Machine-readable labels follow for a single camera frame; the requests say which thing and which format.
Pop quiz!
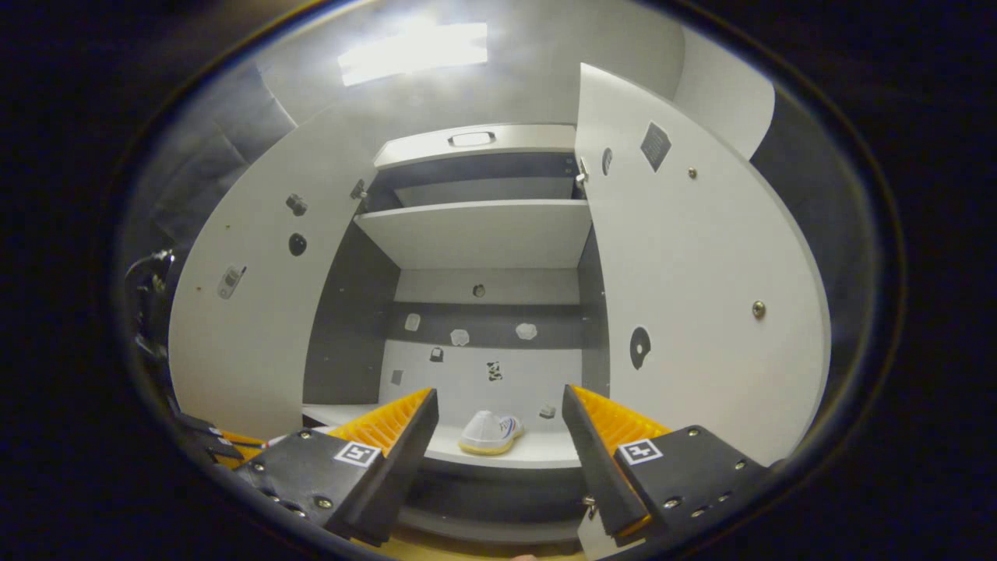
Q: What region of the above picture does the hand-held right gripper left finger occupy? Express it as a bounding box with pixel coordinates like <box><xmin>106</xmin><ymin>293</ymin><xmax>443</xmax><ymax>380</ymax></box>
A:
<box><xmin>234</xmin><ymin>387</ymin><xmax>439</xmax><ymax>546</ymax></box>

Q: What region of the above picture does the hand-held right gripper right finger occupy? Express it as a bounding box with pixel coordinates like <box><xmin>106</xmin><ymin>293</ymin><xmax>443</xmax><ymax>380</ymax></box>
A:
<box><xmin>562</xmin><ymin>384</ymin><xmax>772</xmax><ymax>546</ymax></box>

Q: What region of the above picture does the white cabinet door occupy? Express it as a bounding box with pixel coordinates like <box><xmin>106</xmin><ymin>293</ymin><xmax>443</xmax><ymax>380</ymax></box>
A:
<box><xmin>575</xmin><ymin>62</ymin><xmax>832</xmax><ymax>561</ymax></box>
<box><xmin>167</xmin><ymin>105</ymin><xmax>390</xmax><ymax>441</ymax></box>

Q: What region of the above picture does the black backdrop cloth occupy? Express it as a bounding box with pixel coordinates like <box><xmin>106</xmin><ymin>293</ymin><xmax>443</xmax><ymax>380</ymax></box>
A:
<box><xmin>117</xmin><ymin>62</ymin><xmax>881</xmax><ymax>468</ymax></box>

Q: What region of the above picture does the ceiling light panel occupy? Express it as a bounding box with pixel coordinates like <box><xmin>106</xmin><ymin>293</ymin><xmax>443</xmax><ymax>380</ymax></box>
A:
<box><xmin>337</xmin><ymin>22</ymin><xmax>489</xmax><ymax>86</ymax></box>

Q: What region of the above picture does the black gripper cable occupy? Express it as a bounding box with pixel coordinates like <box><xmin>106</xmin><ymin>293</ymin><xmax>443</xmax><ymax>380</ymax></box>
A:
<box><xmin>125</xmin><ymin>248</ymin><xmax>176</xmax><ymax>283</ymax></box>

